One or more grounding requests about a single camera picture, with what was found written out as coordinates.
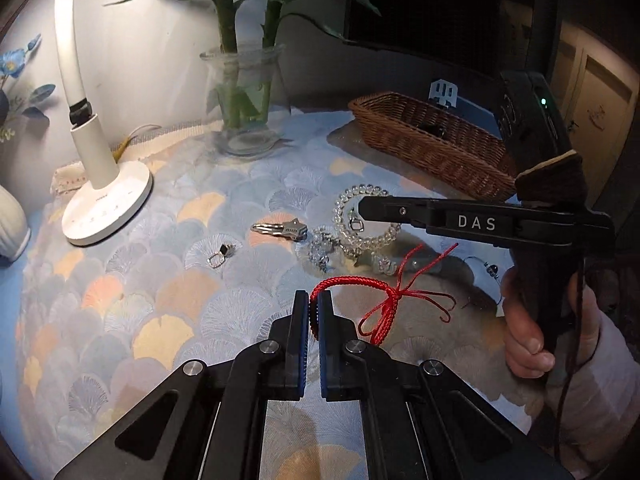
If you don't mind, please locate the silver sparkly chain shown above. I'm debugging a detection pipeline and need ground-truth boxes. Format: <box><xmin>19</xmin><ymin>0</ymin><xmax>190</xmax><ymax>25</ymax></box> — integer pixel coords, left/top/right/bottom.
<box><xmin>305</xmin><ymin>226</ymin><xmax>362</xmax><ymax>276</ymax></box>

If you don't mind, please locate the silver hair claw clip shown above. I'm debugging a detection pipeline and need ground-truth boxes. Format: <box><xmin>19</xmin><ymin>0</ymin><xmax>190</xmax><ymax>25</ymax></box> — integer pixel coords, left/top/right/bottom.
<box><xmin>250</xmin><ymin>218</ymin><xmax>308</xmax><ymax>242</ymax></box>

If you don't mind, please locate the grey metal phone stand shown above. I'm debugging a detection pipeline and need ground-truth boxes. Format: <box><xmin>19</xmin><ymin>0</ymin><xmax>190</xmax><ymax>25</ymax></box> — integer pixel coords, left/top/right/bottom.
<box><xmin>428</xmin><ymin>79</ymin><xmax>458</xmax><ymax>108</ymax></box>

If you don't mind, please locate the dark television screen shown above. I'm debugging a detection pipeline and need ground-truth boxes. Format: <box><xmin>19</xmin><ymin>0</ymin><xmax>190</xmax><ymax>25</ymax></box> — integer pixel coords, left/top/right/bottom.
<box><xmin>345</xmin><ymin>0</ymin><xmax>535</xmax><ymax>63</ymax></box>

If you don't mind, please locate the beige wooden door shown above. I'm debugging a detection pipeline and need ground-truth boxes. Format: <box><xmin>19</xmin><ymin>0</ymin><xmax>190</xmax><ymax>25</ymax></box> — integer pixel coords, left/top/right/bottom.
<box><xmin>550</xmin><ymin>22</ymin><xmax>639</xmax><ymax>205</ymax></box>

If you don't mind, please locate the square silver earring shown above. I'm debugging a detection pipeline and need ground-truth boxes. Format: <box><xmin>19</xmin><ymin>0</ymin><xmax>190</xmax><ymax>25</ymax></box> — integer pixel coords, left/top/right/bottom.
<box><xmin>207</xmin><ymin>244</ymin><xmax>235</xmax><ymax>269</ymax></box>

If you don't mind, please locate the glass vase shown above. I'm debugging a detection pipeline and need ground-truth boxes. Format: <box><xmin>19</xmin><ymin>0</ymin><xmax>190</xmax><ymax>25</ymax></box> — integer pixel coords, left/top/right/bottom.
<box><xmin>200</xmin><ymin>42</ymin><xmax>292</xmax><ymax>157</ymax></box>

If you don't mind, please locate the beige woven cloth strip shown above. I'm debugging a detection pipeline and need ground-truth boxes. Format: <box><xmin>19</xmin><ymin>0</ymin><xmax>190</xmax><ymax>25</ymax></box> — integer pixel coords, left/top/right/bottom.
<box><xmin>50</xmin><ymin>120</ymin><xmax>224</xmax><ymax>196</ymax></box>

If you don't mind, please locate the white ribbed ceramic vase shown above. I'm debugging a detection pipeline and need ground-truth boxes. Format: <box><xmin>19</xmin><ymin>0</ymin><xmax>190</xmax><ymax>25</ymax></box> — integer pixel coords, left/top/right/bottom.
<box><xmin>0</xmin><ymin>186</ymin><xmax>32</xmax><ymax>262</ymax></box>

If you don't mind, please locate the clear crystal bead bracelet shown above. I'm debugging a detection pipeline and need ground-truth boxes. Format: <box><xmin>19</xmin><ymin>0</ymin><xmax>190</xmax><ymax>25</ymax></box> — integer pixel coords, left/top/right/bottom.
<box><xmin>331</xmin><ymin>183</ymin><xmax>404</xmax><ymax>254</ymax></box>

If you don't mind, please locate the person's right hand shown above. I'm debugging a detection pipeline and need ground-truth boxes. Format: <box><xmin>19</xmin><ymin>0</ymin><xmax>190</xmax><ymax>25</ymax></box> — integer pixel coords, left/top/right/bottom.
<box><xmin>499</xmin><ymin>266</ymin><xmax>601</xmax><ymax>380</ymax></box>

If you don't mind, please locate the red string bracelet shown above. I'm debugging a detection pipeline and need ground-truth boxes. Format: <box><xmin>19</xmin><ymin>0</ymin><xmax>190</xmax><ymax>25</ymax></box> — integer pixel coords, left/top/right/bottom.
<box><xmin>308</xmin><ymin>242</ymin><xmax>460</xmax><ymax>348</ymax></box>

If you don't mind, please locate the white desk lamp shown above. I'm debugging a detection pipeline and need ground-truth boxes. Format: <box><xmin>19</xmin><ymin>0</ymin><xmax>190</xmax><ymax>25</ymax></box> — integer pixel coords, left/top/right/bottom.
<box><xmin>54</xmin><ymin>0</ymin><xmax>153</xmax><ymax>247</ymax></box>

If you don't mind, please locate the brown wicker basket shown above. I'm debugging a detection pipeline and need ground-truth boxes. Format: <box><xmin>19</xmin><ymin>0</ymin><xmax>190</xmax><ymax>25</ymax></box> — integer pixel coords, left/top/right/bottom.
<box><xmin>348</xmin><ymin>91</ymin><xmax>515</xmax><ymax>202</ymax></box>

